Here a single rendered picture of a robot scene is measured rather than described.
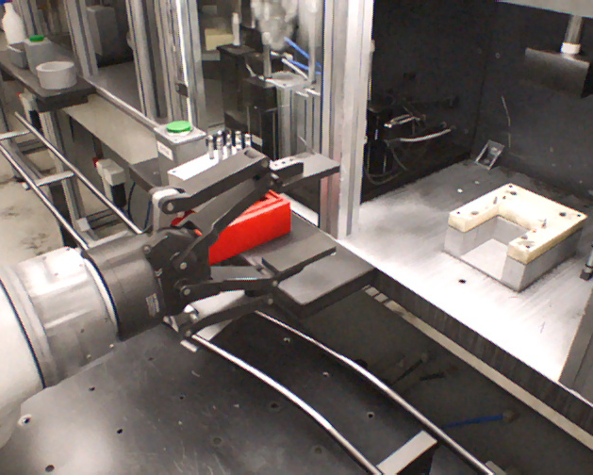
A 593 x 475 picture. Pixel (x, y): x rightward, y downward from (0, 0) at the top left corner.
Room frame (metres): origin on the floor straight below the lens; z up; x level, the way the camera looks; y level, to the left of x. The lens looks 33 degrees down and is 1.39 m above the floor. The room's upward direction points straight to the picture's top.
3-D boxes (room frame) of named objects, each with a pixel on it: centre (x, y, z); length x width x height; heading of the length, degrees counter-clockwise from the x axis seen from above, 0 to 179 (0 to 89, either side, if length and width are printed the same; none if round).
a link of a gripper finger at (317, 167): (0.45, 0.00, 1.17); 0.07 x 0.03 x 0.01; 129
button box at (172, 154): (0.90, 0.19, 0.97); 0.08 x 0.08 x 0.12; 39
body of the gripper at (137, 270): (0.36, 0.11, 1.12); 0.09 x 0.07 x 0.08; 129
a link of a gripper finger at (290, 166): (0.44, 0.02, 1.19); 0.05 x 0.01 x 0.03; 129
